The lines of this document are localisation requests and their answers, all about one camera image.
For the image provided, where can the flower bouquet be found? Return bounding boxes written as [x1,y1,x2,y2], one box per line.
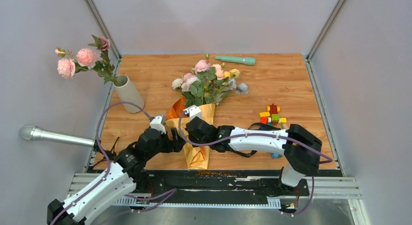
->
[171,53,240,170]

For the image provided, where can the black ribbon with gold text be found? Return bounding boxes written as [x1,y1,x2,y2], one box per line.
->
[228,125,288,155]

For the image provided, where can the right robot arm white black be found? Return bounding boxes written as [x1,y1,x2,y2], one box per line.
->
[178,117,322,195]

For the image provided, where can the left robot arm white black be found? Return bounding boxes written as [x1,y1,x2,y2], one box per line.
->
[47,128,186,225]

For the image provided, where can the white ceramic vase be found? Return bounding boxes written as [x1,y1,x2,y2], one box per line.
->
[115,75,145,108]

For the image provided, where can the pink flowers in vase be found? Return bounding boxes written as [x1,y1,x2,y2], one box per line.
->
[54,35,121,87]

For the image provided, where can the scattered brown pellets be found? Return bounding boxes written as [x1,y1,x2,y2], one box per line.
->
[195,170,231,177]

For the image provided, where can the small black tripod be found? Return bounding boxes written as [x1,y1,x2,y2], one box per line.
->
[92,137,120,168]

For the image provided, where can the loose blue grey flower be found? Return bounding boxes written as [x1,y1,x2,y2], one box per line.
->
[236,83,249,95]

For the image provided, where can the pile of coloured toy blocks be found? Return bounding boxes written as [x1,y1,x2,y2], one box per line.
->
[259,104,288,129]

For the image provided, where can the blue green toy block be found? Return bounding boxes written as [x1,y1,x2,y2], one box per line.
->
[271,153,282,159]

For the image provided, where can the teal handheld tool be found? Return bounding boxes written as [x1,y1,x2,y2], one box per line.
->
[215,56,256,66]

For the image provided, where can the silver microphone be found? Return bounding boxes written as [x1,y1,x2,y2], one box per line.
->
[19,125,97,148]

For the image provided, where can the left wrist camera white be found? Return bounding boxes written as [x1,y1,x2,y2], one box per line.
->
[150,115,167,134]

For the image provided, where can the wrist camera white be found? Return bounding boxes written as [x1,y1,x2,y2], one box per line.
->
[150,115,167,134]
[183,105,203,121]

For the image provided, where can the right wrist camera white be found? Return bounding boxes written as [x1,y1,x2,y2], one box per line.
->
[183,105,203,121]

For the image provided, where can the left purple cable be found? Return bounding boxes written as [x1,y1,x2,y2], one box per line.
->
[48,101,155,225]

